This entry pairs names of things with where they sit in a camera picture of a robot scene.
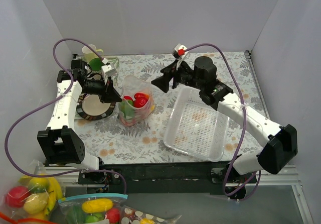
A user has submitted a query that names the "green fake pepper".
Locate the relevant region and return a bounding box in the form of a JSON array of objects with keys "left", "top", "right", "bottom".
[{"left": 120, "top": 95, "right": 135, "bottom": 119}]

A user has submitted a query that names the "polka dot zip bag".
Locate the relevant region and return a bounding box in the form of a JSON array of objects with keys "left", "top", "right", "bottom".
[{"left": 118, "top": 75, "right": 155, "bottom": 127}]

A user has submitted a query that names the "white plastic basket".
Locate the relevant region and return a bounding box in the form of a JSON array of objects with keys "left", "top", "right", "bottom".
[{"left": 164, "top": 87, "right": 229, "bottom": 162}]

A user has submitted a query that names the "red fake tomato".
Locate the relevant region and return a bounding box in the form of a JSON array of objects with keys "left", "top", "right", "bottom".
[{"left": 133, "top": 92, "right": 149, "bottom": 108}]

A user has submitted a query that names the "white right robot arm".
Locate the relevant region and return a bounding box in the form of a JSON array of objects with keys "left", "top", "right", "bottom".
[{"left": 151, "top": 56, "right": 298, "bottom": 183}]

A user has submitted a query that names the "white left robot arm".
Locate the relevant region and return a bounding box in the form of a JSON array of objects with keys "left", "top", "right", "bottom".
[{"left": 37, "top": 58, "right": 121, "bottom": 184}]

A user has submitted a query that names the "blue zip bag of fruit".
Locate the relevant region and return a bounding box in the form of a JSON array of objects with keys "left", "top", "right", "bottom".
[{"left": 58, "top": 193, "right": 128, "bottom": 223}]

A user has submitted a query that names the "polka dot spare bag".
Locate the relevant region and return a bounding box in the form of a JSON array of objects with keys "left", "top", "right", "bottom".
[{"left": 119, "top": 205, "right": 182, "bottom": 224}]

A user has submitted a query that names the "bag of yellow fruit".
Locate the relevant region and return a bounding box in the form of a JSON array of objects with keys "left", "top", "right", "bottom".
[{"left": 1, "top": 160, "right": 65, "bottom": 223}]

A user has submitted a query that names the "floral mug green inside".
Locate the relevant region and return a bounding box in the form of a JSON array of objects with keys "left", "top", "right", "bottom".
[{"left": 88, "top": 58, "right": 105, "bottom": 71}]

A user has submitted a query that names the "pale yellow mug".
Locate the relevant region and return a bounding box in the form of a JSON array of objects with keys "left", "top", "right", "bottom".
[{"left": 82, "top": 44, "right": 104, "bottom": 63}]

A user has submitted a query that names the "round black rimmed plate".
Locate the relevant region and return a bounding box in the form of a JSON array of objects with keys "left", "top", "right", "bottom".
[{"left": 75, "top": 94, "right": 116, "bottom": 121}]

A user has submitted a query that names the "floral tray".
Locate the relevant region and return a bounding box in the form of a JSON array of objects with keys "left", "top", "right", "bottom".
[{"left": 72, "top": 56, "right": 120, "bottom": 82}]

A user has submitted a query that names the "floral table mat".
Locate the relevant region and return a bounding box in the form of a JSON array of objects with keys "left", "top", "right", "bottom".
[{"left": 75, "top": 52, "right": 265, "bottom": 164}]

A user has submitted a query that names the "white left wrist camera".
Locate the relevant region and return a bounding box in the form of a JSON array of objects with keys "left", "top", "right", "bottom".
[{"left": 101, "top": 63, "right": 117, "bottom": 81}]

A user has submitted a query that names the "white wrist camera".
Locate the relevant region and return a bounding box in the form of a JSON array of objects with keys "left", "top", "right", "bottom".
[
  {"left": 173, "top": 43, "right": 188, "bottom": 59},
  {"left": 101, "top": 63, "right": 117, "bottom": 81}
]

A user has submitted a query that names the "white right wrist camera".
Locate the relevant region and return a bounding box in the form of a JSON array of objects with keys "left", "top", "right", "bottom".
[{"left": 173, "top": 43, "right": 188, "bottom": 59}]

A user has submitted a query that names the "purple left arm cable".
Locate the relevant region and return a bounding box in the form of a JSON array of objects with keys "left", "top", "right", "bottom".
[{"left": 5, "top": 38, "right": 128, "bottom": 196}]

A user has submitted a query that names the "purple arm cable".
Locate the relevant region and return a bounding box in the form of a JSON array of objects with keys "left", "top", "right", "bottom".
[
  {"left": 5, "top": 38, "right": 128, "bottom": 196},
  {"left": 184, "top": 42, "right": 261, "bottom": 201}
]

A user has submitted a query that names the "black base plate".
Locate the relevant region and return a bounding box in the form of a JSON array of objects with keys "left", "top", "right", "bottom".
[{"left": 77, "top": 162, "right": 258, "bottom": 196}]

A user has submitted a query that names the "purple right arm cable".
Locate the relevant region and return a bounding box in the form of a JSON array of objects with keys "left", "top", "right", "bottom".
[{"left": 184, "top": 42, "right": 261, "bottom": 201}]

